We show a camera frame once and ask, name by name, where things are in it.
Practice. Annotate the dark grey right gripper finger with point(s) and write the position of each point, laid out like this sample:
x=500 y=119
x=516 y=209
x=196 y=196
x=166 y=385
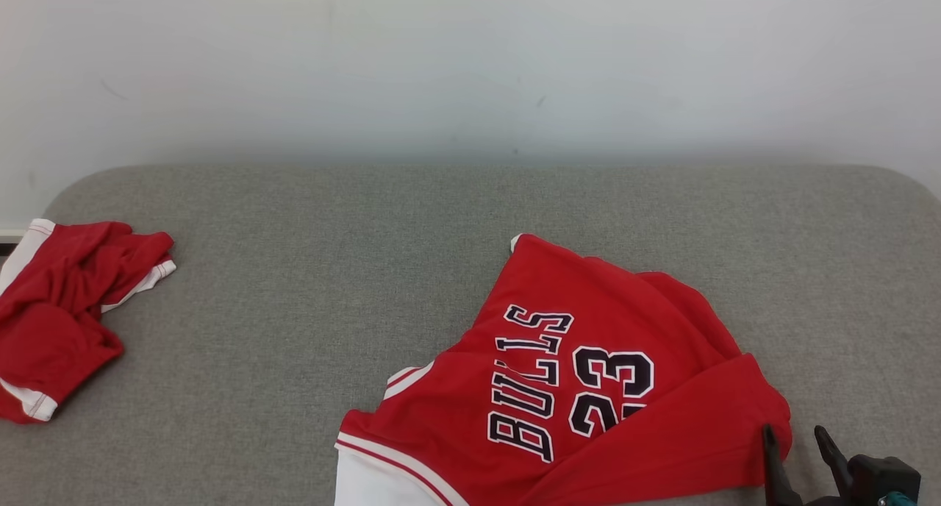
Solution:
x=778 y=476
x=838 y=465

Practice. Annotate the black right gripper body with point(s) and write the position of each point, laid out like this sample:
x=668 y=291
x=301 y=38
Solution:
x=886 y=480

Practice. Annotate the red Bulls basketball jersey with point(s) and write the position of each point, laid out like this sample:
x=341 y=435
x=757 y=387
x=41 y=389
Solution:
x=632 y=447

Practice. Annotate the red shorts with white trim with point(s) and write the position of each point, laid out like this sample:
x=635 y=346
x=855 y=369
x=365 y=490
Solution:
x=51 y=322

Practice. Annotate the white and dark skirting board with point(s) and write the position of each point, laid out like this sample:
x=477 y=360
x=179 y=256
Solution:
x=9 y=236

